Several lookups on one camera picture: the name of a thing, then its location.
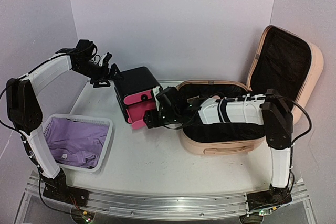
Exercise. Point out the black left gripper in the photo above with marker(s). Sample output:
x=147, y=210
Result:
x=104, y=76

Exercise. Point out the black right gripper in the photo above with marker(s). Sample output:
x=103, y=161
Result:
x=151, y=121

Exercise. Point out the black pink drawer organizer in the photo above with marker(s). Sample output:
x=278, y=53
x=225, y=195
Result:
x=135, y=95

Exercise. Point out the purple garment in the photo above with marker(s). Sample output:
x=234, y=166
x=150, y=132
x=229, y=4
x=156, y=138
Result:
x=75, y=143

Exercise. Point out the white perforated plastic basket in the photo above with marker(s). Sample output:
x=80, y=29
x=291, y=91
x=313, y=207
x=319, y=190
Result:
x=83, y=118

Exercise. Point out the pink hard-shell suitcase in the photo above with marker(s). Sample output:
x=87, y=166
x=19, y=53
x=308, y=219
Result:
x=285, y=69

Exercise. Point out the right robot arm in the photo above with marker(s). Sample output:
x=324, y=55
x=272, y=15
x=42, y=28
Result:
x=246, y=117

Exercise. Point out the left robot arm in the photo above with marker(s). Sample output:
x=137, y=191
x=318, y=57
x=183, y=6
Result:
x=23, y=108

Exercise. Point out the pink round compact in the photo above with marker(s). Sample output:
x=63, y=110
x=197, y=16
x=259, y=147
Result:
x=217, y=98

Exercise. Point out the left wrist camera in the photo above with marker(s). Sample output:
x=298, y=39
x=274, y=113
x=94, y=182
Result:
x=104, y=61

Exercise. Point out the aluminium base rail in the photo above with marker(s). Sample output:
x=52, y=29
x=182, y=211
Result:
x=96, y=206

